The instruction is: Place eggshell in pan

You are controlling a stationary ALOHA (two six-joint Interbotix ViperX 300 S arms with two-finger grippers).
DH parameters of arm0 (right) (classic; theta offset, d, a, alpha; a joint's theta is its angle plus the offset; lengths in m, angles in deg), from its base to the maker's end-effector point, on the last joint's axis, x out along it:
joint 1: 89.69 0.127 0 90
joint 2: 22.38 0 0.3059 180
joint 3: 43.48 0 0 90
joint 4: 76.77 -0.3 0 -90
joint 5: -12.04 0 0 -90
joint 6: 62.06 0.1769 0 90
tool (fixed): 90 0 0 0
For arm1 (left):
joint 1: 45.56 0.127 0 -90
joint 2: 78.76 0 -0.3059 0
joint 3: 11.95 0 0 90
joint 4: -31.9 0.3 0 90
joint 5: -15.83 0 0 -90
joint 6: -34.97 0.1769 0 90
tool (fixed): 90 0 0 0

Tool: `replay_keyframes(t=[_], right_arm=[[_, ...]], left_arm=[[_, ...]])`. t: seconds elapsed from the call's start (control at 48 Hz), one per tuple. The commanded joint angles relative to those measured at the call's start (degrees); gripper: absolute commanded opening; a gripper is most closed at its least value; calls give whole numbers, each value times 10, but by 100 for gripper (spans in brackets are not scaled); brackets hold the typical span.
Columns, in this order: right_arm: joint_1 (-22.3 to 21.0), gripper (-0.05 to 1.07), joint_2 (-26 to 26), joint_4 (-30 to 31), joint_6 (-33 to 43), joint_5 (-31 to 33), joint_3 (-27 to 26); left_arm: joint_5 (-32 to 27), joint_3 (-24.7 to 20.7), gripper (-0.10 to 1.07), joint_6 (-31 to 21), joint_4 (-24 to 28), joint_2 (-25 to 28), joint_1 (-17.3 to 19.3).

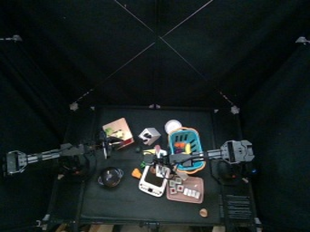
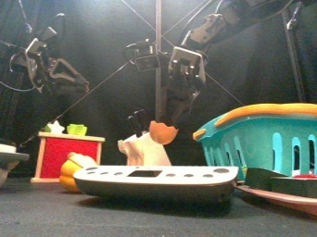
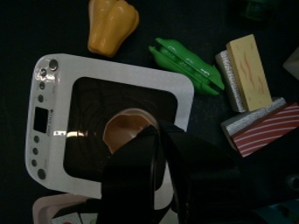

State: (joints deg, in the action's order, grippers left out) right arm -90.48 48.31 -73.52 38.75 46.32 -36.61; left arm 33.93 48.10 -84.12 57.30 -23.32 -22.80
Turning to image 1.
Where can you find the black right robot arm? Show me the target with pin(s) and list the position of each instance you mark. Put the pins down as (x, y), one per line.
(218, 153)

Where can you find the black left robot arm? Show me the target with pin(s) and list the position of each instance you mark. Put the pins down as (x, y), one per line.
(44, 155)

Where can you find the black round pan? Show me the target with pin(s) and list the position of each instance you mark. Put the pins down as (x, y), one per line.
(110, 177)

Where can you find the brown eggshell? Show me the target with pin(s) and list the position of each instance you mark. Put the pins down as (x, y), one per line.
(203, 212)

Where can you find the pink toy food piece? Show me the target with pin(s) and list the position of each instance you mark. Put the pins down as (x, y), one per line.
(156, 148)

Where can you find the green toy food piece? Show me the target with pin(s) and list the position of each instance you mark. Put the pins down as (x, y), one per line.
(143, 164)

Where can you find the yellow toy food piece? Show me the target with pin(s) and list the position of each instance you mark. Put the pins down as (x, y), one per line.
(148, 151)

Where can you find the orange toy food piece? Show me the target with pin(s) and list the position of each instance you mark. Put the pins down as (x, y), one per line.
(136, 173)

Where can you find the orange red toy fruit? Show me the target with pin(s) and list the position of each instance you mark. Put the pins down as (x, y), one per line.
(179, 145)

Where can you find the white cube with dark dots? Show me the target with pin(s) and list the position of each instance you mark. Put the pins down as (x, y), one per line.
(148, 136)

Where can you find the yellow toy banana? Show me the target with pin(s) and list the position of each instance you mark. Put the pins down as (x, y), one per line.
(187, 148)

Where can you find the pink tray with tiles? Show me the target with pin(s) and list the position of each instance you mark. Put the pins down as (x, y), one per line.
(186, 190)

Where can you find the blue basket with orange rim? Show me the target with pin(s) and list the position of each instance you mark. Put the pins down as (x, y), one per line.
(184, 142)

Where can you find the white round ball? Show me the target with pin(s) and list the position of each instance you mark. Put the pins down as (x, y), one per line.
(171, 125)

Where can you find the grey frame bracket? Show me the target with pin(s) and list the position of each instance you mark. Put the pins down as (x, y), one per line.
(154, 106)
(16, 38)
(74, 106)
(234, 109)
(302, 40)

